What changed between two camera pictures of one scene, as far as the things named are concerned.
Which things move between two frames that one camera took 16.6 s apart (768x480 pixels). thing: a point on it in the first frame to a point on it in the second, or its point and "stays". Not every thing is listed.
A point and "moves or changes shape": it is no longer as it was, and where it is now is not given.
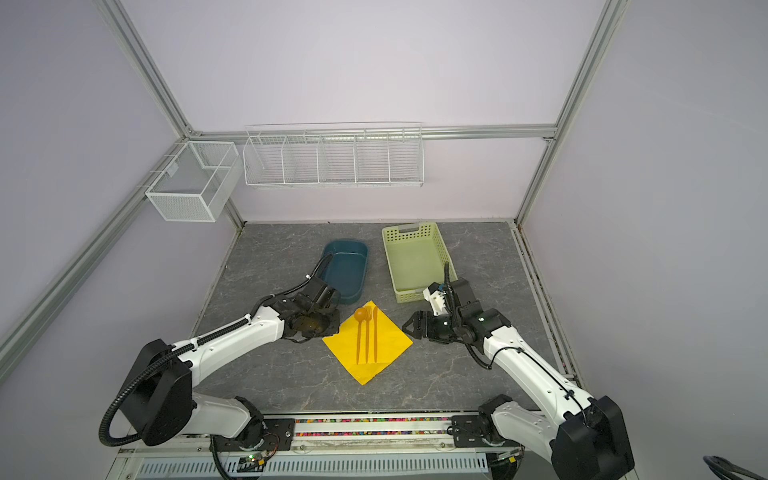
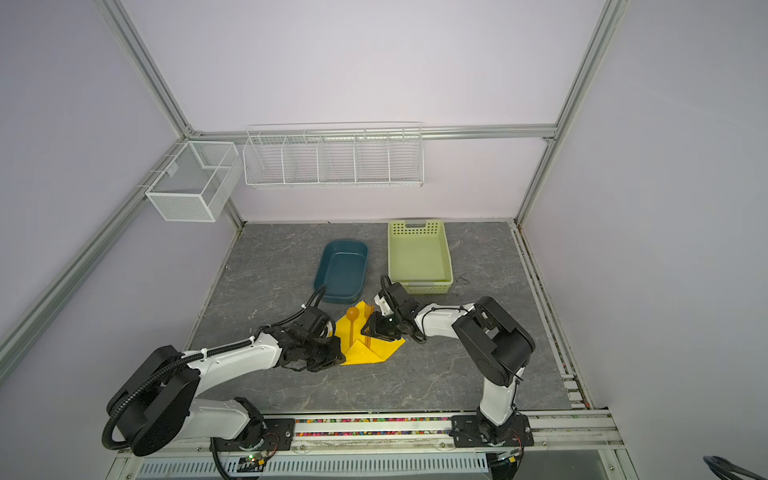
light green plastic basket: [417, 255] stays
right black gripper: [424, 322] to [376, 327]
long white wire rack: [334, 155] stays
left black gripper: [333, 327] to [334, 358]
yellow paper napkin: [391, 342] moves or changes shape
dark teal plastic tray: [345, 270] stays
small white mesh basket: [195, 181] stays
